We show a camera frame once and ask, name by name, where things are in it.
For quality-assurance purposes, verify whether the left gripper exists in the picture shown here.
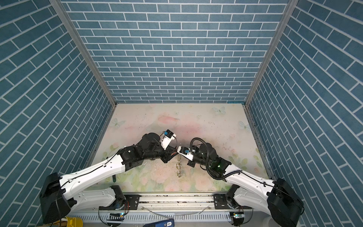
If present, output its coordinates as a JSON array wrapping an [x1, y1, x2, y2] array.
[[142, 144, 181, 164]]

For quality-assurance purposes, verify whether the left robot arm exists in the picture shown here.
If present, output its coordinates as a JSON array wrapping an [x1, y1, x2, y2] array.
[[39, 130, 177, 224]]

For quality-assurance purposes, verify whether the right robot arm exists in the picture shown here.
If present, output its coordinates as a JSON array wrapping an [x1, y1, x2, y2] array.
[[177, 138, 304, 227]]

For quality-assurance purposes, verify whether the blue stapler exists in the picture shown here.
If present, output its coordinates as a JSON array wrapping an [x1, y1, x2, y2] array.
[[143, 219, 175, 227]]

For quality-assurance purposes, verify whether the yellow tape dispenser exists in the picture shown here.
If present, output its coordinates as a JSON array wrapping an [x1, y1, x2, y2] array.
[[56, 217, 83, 227]]

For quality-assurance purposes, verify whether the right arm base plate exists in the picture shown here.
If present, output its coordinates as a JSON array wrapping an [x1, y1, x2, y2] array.
[[213, 193, 242, 210]]

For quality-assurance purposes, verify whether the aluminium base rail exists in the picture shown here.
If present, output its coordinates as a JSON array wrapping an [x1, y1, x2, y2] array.
[[70, 192, 256, 225]]

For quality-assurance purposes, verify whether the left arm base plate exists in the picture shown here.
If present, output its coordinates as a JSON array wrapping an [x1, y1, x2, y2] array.
[[99, 194, 140, 211]]

